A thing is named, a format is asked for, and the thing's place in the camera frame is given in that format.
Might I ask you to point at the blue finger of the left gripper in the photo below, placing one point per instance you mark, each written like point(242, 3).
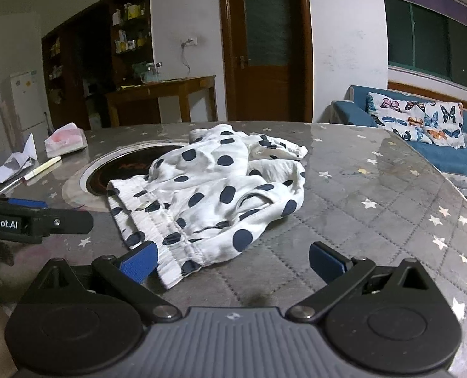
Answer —
point(27, 203)

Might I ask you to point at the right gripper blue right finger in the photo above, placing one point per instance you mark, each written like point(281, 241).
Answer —
point(343, 276)

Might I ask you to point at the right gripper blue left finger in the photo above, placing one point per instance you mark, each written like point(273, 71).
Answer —
point(122, 278)

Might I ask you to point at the white polka dot garment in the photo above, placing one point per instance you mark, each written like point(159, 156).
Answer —
point(205, 203)

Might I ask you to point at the crumpled white paper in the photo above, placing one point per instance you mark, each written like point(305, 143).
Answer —
point(19, 160)

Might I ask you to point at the white marker pen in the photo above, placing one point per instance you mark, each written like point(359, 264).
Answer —
point(41, 168)

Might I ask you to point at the round induction cooker inset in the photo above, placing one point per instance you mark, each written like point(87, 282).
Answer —
point(87, 188)

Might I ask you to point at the pink tissue pack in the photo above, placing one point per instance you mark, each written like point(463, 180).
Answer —
point(67, 139)

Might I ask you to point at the white refrigerator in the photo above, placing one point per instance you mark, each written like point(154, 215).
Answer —
point(29, 109)

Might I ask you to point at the blue sofa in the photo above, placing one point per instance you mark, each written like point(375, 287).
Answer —
point(450, 161)

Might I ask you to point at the dark wooden shelf cabinet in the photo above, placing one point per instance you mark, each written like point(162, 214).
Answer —
point(92, 55)

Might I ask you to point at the butterfly print pillow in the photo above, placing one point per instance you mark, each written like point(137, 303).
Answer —
point(438, 123)

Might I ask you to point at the glass kettle on table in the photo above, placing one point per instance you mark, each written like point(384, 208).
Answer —
point(147, 71)

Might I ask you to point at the wooden side table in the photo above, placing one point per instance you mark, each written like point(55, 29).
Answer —
point(180, 87)

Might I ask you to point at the green framed window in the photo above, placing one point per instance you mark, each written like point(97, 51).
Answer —
point(422, 40)

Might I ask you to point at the dark wooden door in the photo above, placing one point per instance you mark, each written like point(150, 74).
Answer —
point(268, 59)

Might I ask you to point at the wall socket with cord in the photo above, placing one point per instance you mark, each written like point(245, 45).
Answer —
point(188, 47)

